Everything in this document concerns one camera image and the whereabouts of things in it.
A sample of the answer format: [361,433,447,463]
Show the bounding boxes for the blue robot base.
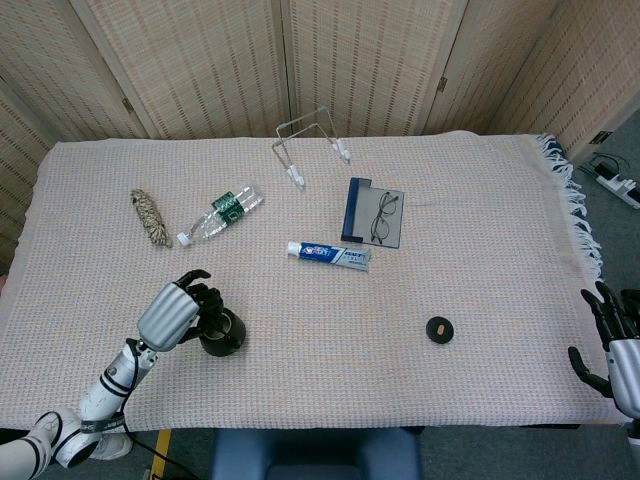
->
[209,427,424,480]

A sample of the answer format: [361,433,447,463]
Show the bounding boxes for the small black round disc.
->
[426,316,455,344]

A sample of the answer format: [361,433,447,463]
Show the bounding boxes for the braided beige rope bundle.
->
[130,188,174,249]

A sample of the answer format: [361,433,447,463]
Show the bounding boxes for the thin-framed eyeglasses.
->
[370,192,400,245]

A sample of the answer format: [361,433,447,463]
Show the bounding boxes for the clear wire display stand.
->
[271,105,352,190]

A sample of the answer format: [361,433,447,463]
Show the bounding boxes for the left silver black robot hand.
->
[135,269,225,354]

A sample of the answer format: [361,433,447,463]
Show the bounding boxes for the blue grey glasses case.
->
[340,176,405,250]

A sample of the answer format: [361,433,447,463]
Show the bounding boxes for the clear plastic bottle green label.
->
[176,183,266,250]

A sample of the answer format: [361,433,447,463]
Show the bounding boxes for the beige waffle-weave tablecloth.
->
[0,130,631,432]

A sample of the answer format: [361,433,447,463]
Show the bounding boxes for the woven folding screen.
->
[0,0,640,266]

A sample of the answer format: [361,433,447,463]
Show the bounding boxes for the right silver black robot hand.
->
[568,281,640,419]

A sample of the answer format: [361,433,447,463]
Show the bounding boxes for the blue white toothpaste tube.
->
[286,240,373,274]

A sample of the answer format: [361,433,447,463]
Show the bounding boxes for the white power strip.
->
[593,153,640,210]

